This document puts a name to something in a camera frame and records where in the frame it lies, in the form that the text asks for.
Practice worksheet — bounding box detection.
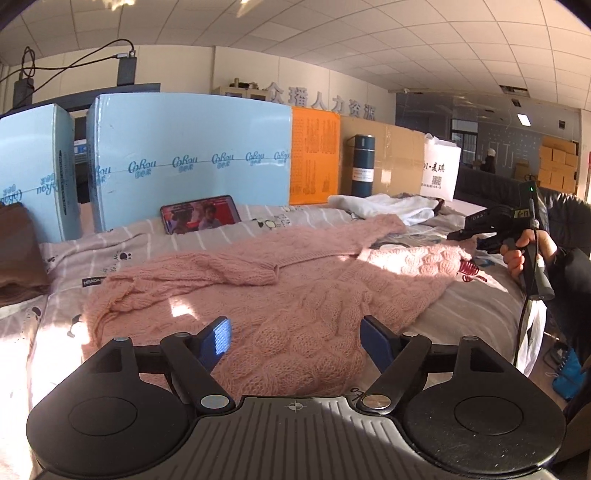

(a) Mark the small light blue carton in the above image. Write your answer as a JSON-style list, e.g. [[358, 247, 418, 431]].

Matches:
[[0, 103, 82, 243]]

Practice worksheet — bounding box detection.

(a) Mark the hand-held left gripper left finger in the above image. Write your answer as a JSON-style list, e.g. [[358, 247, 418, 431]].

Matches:
[[84, 316, 233, 415]]

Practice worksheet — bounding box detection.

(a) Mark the person's right forearm black sleeve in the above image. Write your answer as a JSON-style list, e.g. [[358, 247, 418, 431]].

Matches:
[[549, 246, 591, 352]]

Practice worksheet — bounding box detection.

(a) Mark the black adapter cable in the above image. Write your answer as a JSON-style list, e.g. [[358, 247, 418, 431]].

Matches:
[[0, 39, 136, 85]]

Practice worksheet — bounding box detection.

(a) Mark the smartphone with lit screen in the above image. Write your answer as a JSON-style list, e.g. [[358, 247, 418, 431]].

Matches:
[[160, 194, 238, 236]]

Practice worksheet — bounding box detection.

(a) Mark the orange printed carton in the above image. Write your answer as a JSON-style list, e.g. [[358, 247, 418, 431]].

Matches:
[[289, 106, 343, 206]]

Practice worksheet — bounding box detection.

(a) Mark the brown folded cloth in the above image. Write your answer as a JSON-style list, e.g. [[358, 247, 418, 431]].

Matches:
[[0, 201, 52, 308]]

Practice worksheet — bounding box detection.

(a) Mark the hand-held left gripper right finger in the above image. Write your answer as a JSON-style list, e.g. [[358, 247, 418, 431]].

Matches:
[[355, 316, 507, 416]]

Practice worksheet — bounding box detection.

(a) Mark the person's right hand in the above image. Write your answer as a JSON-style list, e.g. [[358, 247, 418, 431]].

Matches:
[[499, 229, 560, 280]]

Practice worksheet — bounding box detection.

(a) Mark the black power adapter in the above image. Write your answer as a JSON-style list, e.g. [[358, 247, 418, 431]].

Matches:
[[116, 49, 138, 88], [12, 76, 36, 110]]

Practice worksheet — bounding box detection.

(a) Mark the black sofa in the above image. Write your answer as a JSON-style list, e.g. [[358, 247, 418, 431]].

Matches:
[[454, 167, 591, 259]]

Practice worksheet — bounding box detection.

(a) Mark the white garment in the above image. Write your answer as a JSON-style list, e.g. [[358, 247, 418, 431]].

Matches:
[[327, 192, 445, 221]]

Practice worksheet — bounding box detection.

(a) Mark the pink knitted sweater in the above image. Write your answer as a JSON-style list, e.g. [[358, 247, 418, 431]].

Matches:
[[82, 214, 474, 398]]

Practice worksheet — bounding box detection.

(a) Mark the large light blue carton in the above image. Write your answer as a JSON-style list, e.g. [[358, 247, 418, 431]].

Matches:
[[86, 93, 294, 232]]

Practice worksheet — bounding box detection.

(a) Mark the stack of brown cardboard boxes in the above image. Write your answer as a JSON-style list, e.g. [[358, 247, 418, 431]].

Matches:
[[514, 136, 581, 195]]

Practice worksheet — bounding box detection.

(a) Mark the white plastic bag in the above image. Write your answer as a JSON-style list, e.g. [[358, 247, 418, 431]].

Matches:
[[516, 299, 551, 376]]

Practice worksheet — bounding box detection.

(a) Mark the dark blue cylinder bottle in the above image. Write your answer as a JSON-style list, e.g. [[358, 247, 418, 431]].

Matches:
[[351, 134, 376, 197]]

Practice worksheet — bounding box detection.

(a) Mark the white printed bag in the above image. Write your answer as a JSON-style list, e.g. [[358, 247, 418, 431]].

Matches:
[[422, 133, 463, 202]]

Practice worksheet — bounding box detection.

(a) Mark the brown cardboard box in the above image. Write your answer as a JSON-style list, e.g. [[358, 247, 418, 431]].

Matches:
[[339, 115, 427, 197]]

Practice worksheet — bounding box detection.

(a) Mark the blue bag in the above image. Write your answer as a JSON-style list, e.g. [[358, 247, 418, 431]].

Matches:
[[549, 346, 585, 400]]

